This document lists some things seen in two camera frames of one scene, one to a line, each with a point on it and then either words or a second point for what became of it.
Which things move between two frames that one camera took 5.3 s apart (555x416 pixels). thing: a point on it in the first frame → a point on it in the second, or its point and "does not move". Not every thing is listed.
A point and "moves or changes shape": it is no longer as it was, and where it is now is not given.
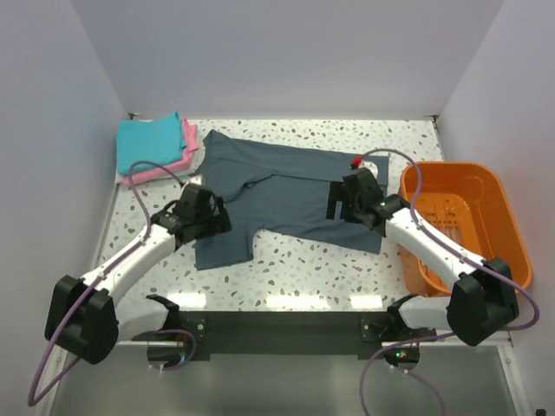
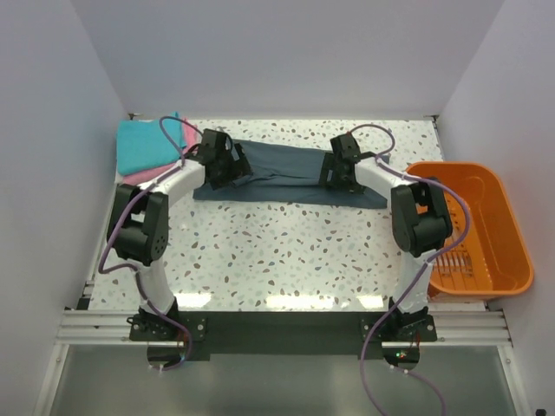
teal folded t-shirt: (155, 139) does not move
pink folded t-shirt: (189, 134) does not move
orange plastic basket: (465, 204) does not move
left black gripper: (218, 222) → (238, 167)
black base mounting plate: (284, 333) does not move
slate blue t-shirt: (277, 193) moves or changes shape
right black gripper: (338, 191) → (330, 164)
